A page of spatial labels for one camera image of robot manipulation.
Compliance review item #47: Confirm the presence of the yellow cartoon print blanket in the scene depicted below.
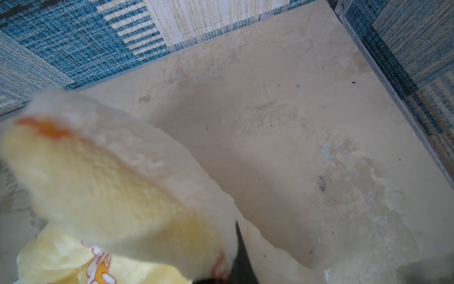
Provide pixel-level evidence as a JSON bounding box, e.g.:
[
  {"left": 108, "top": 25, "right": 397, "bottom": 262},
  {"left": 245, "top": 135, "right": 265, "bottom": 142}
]
[{"left": 1, "top": 92, "right": 323, "bottom": 284}]

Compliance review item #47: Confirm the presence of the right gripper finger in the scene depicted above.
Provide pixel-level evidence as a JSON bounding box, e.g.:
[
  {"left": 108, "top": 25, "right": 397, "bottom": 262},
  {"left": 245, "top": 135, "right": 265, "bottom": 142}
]
[{"left": 195, "top": 222, "right": 259, "bottom": 284}]

